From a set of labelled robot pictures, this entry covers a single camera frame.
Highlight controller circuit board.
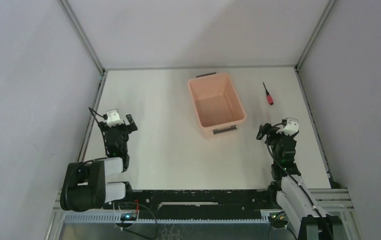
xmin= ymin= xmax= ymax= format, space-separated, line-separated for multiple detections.
xmin=269 ymin=214 xmax=288 ymax=229
xmin=120 ymin=213 xmax=137 ymax=222

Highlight left controller circuit board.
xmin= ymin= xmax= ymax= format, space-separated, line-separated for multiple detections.
xmin=120 ymin=213 xmax=137 ymax=222

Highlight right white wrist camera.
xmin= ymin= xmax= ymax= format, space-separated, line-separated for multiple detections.
xmin=276 ymin=117 xmax=299 ymax=136

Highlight right controller circuit board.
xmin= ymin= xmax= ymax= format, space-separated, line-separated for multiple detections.
xmin=269 ymin=214 xmax=288 ymax=229

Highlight black cable left base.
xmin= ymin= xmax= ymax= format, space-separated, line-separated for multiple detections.
xmin=112 ymin=201 xmax=159 ymax=240

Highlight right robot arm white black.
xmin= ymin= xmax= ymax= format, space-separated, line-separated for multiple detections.
xmin=256 ymin=119 xmax=345 ymax=240

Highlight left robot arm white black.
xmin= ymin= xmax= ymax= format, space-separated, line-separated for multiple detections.
xmin=60 ymin=111 xmax=138 ymax=212

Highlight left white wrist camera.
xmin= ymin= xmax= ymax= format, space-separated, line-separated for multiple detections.
xmin=106 ymin=109 xmax=124 ymax=127

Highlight red black screwdriver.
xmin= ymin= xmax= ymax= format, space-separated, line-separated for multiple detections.
xmin=263 ymin=82 xmax=274 ymax=106

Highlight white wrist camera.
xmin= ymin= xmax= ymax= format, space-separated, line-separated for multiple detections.
xmin=106 ymin=109 xmax=124 ymax=127
xmin=276 ymin=117 xmax=299 ymax=136

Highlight pink plastic bin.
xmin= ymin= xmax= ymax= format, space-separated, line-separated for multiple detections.
xmin=187 ymin=73 xmax=247 ymax=139

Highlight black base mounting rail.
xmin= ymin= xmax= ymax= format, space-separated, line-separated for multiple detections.
xmin=103 ymin=189 xmax=280 ymax=219

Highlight perforated metal cable tray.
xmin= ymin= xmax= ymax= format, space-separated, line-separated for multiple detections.
xmin=63 ymin=212 xmax=270 ymax=224

